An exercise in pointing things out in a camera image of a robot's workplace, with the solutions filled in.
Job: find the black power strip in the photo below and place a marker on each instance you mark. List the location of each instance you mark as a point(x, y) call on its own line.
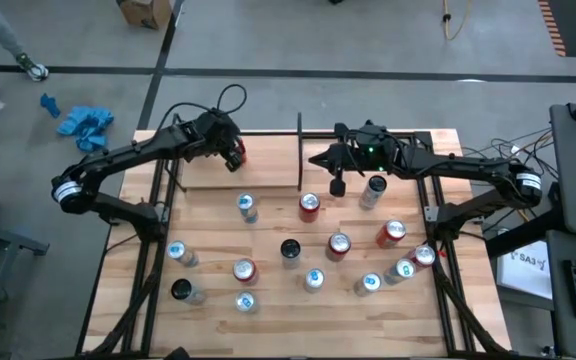
point(505, 177)

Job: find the brown cardboard box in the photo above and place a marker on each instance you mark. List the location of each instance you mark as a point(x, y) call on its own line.
point(145, 12)

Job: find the white paper sign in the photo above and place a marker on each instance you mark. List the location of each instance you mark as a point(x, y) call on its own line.
point(525, 272)

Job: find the red Coke Zero can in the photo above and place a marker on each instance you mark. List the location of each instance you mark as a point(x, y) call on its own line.
point(309, 206)
point(242, 149)

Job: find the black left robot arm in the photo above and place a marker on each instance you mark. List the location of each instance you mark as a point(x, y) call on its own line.
point(118, 157)

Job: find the large blue cloth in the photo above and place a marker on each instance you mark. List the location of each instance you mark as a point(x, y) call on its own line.
point(85, 125)

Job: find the black desk beam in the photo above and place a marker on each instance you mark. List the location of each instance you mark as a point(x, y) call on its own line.
point(523, 235)

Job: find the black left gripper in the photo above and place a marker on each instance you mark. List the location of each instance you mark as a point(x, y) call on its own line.
point(215, 132)

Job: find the red soda can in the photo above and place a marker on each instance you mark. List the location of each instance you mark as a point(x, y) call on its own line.
point(423, 256)

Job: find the grey metal side table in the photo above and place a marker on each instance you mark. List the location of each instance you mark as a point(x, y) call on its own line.
point(18, 241)

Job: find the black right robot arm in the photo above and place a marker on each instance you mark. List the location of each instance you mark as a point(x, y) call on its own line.
point(468, 167)

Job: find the blue silver Red Bull can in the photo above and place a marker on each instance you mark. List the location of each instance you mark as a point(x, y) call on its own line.
point(247, 206)

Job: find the silver sugar-free Red Bull can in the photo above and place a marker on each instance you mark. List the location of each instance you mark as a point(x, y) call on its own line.
point(369, 284)
point(245, 302)
point(314, 280)
point(183, 253)
point(401, 271)

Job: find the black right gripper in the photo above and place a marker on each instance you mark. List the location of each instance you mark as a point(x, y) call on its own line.
point(368, 155)

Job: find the orange Fanta can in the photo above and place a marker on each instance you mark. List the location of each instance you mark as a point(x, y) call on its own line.
point(391, 233)

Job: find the white Celsius can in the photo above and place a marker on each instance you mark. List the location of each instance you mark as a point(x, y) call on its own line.
point(186, 291)
point(290, 253)
point(377, 184)

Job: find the red Fanta strawberry can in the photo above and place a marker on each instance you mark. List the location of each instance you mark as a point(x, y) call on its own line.
point(245, 271)

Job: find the red Coca-Cola Star Wars can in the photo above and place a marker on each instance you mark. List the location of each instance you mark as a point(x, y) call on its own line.
point(338, 246)

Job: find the small blue cloth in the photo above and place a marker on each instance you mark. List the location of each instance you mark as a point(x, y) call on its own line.
point(50, 105)

